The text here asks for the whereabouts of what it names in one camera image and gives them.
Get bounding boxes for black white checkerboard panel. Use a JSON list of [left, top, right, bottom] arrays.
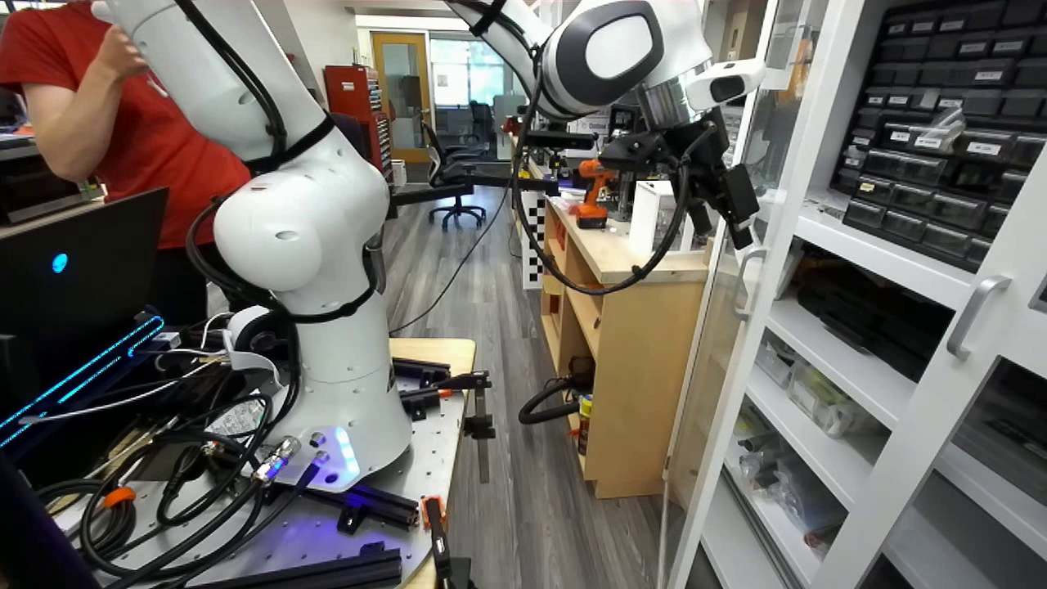
[[520, 191, 550, 293]]

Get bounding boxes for black angled bracket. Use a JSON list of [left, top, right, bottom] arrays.
[[333, 481, 424, 541]]

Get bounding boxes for silver cable connector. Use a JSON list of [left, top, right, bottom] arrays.
[[251, 431, 305, 484]]

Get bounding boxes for black items on shelf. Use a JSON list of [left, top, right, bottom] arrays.
[[787, 253, 959, 382]]

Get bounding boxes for black coiled cable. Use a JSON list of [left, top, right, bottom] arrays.
[[28, 428, 302, 583]]

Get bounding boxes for person's bare forearm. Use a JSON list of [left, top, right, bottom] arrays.
[[21, 63, 142, 186]]

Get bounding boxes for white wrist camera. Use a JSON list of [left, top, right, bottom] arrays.
[[684, 57, 769, 116]]

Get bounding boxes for white shelf cabinet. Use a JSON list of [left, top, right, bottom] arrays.
[[696, 0, 1047, 589]]

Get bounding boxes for orange tipped black cable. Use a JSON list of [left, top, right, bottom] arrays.
[[88, 481, 142, 516]]

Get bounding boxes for clear acrylic box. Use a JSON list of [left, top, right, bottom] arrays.
[[629, 177, 687, 261]]

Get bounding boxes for thick black hose loop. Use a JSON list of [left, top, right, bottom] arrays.
[[514, 373, 594, 428]]

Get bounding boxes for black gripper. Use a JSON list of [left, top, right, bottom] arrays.
[[605, 104, 767, 253]]

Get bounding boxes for dark electronic instrument box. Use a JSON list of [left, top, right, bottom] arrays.
[[0, 140, 105, 230]]

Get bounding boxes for black cable on robot arm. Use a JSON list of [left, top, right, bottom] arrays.
[[174, 0, 387, 326]]

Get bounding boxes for clear plastic bags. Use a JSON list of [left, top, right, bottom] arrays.
[[723, 428, 851, 564], [756, 331, 878, 442]]

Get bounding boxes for person in red shirt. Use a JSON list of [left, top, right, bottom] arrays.
[[0, 0, 255, 331]]

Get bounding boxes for person's bare hand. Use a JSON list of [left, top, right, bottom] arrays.
[[93, 24, 152, 87]]

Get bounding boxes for black clamp mount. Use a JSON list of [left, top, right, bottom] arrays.
[[390, 355, 501, 484]]

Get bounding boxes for black laptop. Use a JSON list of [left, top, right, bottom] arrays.
[[0, 186, 174, 365]]

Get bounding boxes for black office chair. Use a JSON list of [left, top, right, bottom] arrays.
[[421, 120, 495, 231]]

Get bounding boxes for red tool cabinet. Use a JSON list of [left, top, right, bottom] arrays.
[[320, 63, 376, 143]]

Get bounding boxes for black case with blue edges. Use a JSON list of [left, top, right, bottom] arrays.
[[0, 312, 171, 451]]

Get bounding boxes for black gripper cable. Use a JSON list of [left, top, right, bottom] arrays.
[[506, 63, 703, 300]]

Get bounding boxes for black aluminium extrusion bar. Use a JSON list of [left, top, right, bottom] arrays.
[[192, 541, 410, 589]]

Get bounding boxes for wooden workbench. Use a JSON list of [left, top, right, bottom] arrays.
[[537, 194, 746, 505]]

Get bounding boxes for silver cabinet door handle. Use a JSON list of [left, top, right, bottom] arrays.
[[730, 242, 769, 324], [943, 273, 1016, 362]]

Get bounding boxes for black clamp with red handle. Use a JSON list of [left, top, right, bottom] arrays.
[[419, 493, 477, 589]]

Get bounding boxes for yellow framed doorway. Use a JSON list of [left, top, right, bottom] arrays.
[[365, 25, 435, 171]]

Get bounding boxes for thin black floor cable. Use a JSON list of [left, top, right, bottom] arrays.
[[390, 184, 518, 336]]

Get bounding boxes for orange cordless drill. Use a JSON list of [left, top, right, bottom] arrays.
[[571, 155, 624, 231]]

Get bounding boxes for black small parts drawer organizer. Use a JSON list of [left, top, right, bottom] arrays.
[[830, 0, 1047, 275]]

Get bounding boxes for dark blurred foreground stand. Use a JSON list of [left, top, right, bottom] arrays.
[[0, 456, 105, 589]]

